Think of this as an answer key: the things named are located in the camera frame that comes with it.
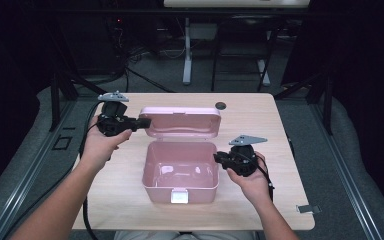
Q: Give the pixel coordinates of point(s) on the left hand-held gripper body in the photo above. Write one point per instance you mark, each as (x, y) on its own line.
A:
(113, 121)

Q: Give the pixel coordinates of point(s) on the pink storage box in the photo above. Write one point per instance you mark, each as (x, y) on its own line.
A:
(180, 160)

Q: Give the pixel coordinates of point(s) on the person's left hand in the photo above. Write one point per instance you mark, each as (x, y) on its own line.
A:
(98, 146)

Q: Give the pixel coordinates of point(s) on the black metal stand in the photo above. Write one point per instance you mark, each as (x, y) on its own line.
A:
(328, 110)
(55, 106)

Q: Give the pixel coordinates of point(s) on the aluminium floor rail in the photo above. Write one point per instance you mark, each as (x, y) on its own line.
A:
(347, 173)
(35, 166)

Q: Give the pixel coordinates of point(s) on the person's light trousers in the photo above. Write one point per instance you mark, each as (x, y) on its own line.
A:
(146, 236)

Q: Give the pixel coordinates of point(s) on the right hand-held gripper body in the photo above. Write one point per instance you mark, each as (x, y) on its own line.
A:
(243, 161)

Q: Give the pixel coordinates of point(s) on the dark equipment rack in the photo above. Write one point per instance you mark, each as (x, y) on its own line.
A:
(90, 43)

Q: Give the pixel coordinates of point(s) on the black round table grommet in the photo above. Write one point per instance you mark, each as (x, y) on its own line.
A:
(220, 106)

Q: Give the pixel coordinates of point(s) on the grey table bracket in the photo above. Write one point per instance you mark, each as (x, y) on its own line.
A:
(308, 209)

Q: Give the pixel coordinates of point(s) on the person's right hand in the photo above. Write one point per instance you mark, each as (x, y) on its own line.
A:
(255, 188)

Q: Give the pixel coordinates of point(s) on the white desk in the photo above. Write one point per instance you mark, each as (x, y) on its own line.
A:
(233, 3)

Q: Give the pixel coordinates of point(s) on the black chair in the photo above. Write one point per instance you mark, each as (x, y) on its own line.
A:
(253, 20)

